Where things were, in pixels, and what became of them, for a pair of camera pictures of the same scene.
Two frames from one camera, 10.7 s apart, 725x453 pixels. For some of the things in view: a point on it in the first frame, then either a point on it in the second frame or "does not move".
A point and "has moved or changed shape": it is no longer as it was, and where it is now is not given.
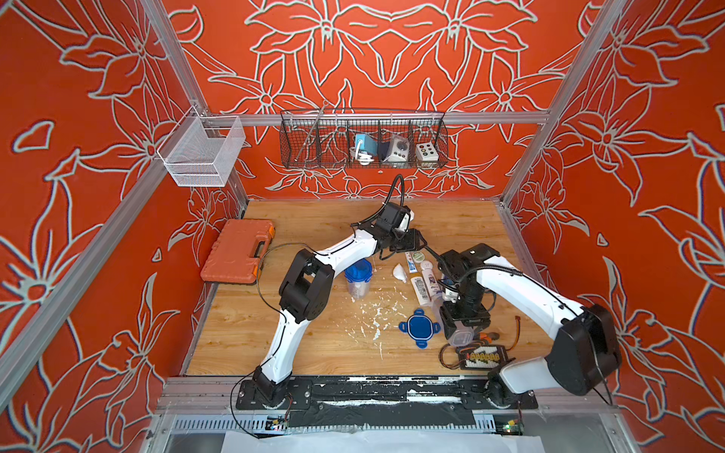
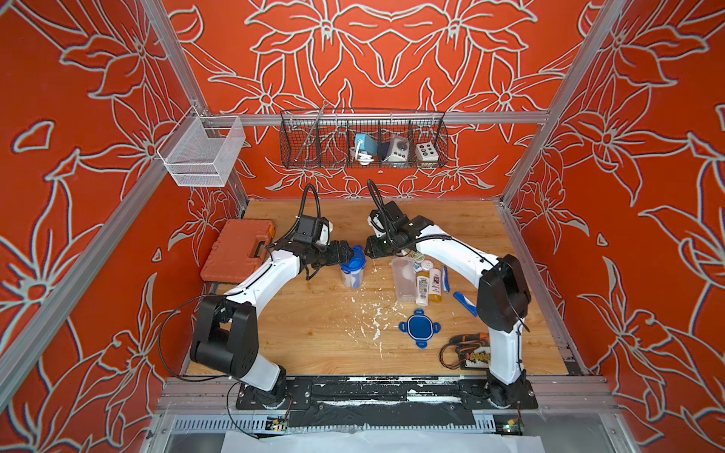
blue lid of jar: x=361 y=271 has moved or changed shape
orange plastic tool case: x=237 y=255 does not move
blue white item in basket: x=365 y=149 does not move
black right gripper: x=446 y=316 to x=372 y=248
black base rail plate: x=385 y=394 does not move
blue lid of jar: x=419 y=327 does not move
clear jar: x=359 y=290 to x=354 y=279
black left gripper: x=413 y=244 to x=334 y=248
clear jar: x=436 y=303 to x=405 y=282
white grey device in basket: x=398 y=149 does not move
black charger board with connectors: x=480 y=357 does not move
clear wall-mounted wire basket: x=202 y=150 does not move
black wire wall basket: x=355 y=139 does not move
